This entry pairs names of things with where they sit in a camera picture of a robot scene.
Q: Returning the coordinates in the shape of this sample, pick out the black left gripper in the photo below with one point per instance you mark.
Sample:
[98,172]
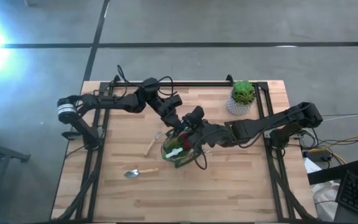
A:
[168,116]

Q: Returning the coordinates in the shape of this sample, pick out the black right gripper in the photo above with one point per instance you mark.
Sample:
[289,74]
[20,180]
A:
[211,135]

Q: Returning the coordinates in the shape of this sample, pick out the green white spray bottle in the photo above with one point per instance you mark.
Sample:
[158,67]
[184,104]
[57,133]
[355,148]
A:
[174,152]

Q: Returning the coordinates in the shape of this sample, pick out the cream green-trimmed gardening bag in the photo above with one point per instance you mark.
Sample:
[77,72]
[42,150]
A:
[171,161]

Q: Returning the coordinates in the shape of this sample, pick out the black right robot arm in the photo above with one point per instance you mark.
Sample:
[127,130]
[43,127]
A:
[269,123]

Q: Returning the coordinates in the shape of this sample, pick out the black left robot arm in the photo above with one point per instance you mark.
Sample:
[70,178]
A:
[113,104]

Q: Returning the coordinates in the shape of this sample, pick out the white plastic bag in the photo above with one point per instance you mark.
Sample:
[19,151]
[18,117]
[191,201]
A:
[325,202]

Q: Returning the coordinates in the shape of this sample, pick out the succulent in triangle-patterned pot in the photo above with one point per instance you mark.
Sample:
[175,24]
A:
[241,98]

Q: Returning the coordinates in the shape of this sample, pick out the white paper sheet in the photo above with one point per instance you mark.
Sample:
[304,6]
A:
[311,165]

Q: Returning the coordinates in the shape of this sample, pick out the black desk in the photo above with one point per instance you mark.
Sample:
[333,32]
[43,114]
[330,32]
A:
[331,172]

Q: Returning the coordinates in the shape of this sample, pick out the black keyboard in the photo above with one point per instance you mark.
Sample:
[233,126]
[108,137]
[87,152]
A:
[357,194]

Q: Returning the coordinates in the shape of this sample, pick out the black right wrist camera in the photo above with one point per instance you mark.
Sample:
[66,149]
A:
[194,114]

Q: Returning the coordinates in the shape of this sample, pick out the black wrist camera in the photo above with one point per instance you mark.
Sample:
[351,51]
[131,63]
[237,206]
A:
[174,101]
[194,114]

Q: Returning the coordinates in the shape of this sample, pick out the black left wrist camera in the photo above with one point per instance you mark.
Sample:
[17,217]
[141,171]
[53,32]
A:
[174,101]

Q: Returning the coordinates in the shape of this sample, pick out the black aluminium table frame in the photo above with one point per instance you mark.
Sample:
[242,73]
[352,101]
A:
[182,84]

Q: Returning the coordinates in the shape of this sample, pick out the black frame clamp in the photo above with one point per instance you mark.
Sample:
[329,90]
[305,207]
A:
[229,78]
[117,78]

